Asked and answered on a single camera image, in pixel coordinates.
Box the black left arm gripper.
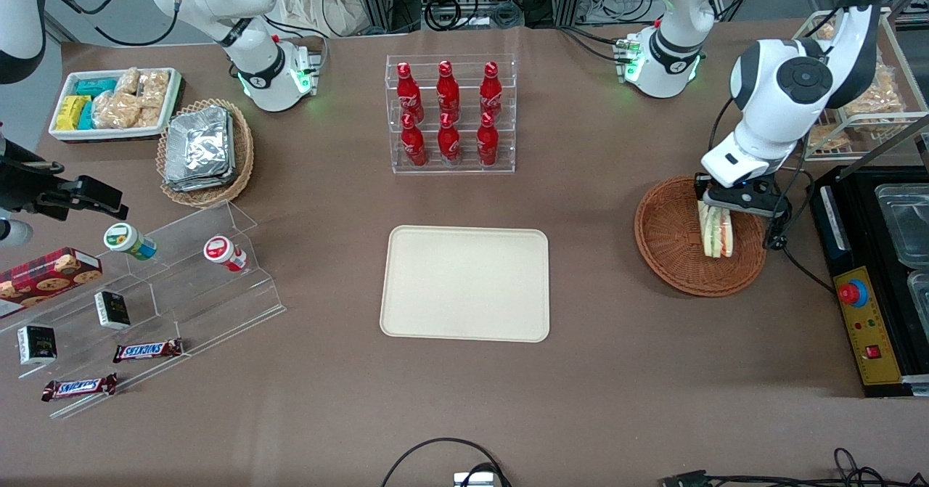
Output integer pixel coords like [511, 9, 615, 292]
[695, 173, 792, 219]

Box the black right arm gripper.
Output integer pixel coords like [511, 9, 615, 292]
[0, 139, 129, 221]

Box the vegetable sandwich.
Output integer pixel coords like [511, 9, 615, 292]
[698, 201, 734, 259]

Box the round brown wicker basket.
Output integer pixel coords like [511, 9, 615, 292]
[634, 175, 768, 298]

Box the light wicker basket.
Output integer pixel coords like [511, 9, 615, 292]
[156, 98, 255, 209]

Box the beige rectangular tray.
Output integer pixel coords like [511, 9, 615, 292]
[380, 225, 551, 343]

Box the green lid white cup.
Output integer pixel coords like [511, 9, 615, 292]
[103, 222, 157, 261]

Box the white rectangular snack bin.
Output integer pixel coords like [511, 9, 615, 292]
[48, 67, 184, 144]

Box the yellow snack pack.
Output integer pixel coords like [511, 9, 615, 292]
[56, 95, 91, 131]

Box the red cookie box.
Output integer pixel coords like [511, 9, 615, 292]
[0, 247, 103, 319]

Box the silver foil container stack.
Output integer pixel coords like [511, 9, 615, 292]
[163, 105, 237, 192]

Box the small black box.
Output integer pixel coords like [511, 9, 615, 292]
[94, 290, 132, 330]
[17, 324, 58, 366]

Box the red lid white cup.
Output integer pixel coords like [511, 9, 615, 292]
[203, 234, 248, 273]

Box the grey metal lever bar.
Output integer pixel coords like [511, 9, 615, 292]
[856, 113, 929, 161]

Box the clear plastic food container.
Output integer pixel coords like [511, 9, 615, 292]
[875, 182, 929, 269]
[907, 269, 929, 322]

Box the clear acrylic stepped shelf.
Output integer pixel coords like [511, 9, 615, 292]
[0, 200, 287, 420]

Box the brown Snickers bar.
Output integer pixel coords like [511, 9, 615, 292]
[112, 338, 184, 364]
[41, 373, 118, 402]

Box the black sealing machine yellow panel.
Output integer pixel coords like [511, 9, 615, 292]
[807, 164, 929, 398]

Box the red cola bottle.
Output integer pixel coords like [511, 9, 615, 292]
[396, 62, 425, 121]
[480, 61, 504, 119]
[401, 113, 428, 168]
[437, 112, 462, 166]
[436, 60, 461, 121]
[476, 112, 500, 167]

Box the white crumpled cloth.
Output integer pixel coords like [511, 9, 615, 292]
[274, 0, 349, 38]

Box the clear acrylic bottle rack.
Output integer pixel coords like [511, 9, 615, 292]
[385, 54, 517, 176]

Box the black power cable with plug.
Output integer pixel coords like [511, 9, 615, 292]
[762, 211, 837, 295]

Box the white wire rack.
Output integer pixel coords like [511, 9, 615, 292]
[793, 8, 929, 163]

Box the black cable with connector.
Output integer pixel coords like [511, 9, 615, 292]
[659, 447, 929, 487]

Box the black looped cable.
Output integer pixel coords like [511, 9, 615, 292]
[381, 438, 512, 487]

